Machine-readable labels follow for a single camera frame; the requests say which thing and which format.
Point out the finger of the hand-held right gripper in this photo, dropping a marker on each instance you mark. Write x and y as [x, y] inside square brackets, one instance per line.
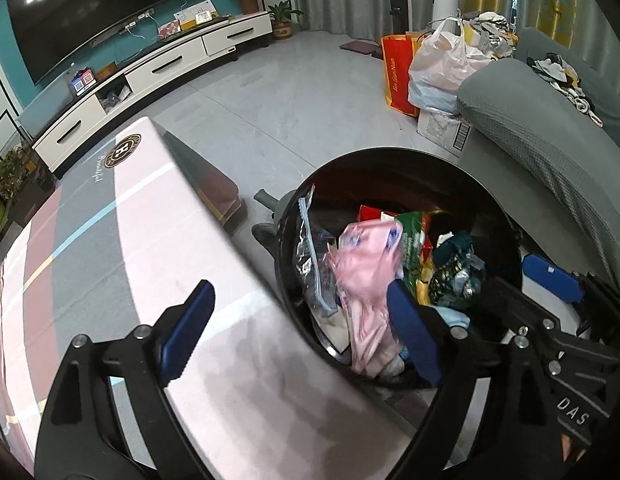
[549, 272]
[519, 305]

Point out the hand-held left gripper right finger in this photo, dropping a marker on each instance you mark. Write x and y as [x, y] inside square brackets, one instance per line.
[414, 335]

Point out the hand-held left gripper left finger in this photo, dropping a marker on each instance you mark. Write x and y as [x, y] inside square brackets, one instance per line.
[185, 335]

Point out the dark green wrapper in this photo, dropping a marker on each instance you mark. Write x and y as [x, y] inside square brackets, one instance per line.
[454, 270]

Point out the long pink printed packet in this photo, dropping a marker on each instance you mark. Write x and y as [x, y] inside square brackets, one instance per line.
[365, 270]

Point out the green snack packet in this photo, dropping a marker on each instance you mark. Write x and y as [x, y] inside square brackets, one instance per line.
[414, 240]

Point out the clear printed plastic bag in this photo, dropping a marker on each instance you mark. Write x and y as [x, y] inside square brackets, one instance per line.
[310, 250]

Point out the black round trash bin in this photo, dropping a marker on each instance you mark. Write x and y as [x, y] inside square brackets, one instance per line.
[389, 170]

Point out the grey sofa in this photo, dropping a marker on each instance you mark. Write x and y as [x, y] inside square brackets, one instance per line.
[529, 125]

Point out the white cardboard box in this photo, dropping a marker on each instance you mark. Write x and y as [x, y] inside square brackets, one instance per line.
[442, 130]

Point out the clothes on sofa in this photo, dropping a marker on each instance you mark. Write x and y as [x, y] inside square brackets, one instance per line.
[564, 80]

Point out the large white plastic bag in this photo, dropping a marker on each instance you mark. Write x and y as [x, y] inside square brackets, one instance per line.
[439, 65]

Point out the leafy plants in dark planter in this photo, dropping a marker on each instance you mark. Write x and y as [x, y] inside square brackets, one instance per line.
[15, 170]

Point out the pile of clothes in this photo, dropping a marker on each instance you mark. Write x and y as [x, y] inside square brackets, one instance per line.
[489, 32]

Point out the orange shopping bag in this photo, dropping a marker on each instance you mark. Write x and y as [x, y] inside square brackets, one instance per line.
[397, 75]

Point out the white television cabinet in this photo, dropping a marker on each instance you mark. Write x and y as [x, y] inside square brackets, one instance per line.
[165, 65]

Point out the blue red small box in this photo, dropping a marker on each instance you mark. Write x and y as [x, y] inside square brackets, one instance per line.
[82, 82]

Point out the small brown box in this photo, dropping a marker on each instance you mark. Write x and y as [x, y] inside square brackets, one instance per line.
[105, 71]

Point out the white flat board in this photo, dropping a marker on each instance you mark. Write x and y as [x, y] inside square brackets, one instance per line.
[445, 2]

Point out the dark doormat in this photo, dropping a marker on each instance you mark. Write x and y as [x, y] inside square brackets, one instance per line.
[362, 48]

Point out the black upright vacuum cleaner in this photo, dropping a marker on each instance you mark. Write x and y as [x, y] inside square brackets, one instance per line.
[399, 5]

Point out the white power strip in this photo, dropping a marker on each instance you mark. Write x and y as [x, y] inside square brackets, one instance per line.
[137, 21]

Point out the white desk calendar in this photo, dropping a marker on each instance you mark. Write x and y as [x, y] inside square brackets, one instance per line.
[195, 15]

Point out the small potted plant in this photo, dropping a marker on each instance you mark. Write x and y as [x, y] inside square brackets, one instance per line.
[284, 22]

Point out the large black television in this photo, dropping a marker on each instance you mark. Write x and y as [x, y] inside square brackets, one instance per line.
[115, 10]

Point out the photo frame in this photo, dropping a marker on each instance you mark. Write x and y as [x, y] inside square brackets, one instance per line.
[169, 29]

